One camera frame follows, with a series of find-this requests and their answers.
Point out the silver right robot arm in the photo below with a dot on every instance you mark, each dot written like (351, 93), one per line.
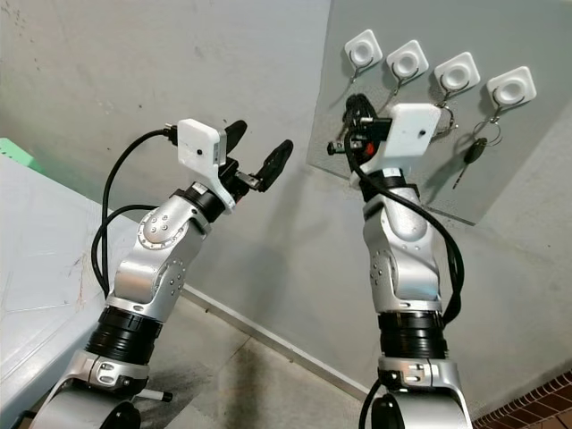
(407, 268)

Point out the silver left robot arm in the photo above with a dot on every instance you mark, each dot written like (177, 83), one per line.
(152, 268)

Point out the black car key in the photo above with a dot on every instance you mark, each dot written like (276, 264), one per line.
(475, 150)

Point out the green plastic object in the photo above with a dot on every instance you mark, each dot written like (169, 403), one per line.
(16, 154)

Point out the white square table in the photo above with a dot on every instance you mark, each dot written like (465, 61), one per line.
(45, 295)

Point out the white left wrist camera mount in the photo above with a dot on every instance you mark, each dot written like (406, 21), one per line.
(198, 145)

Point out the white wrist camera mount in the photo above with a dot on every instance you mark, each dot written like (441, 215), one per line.
(198, 145)
(411, 132)

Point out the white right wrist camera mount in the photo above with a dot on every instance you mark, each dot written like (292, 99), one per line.
(411, 132)

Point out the white square wall hook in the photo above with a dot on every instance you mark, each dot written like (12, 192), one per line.
(407, 61)
(364, 49)
(511, 88)
(456, 73)

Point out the grey wall board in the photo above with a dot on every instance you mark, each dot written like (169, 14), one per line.
(456, 22)

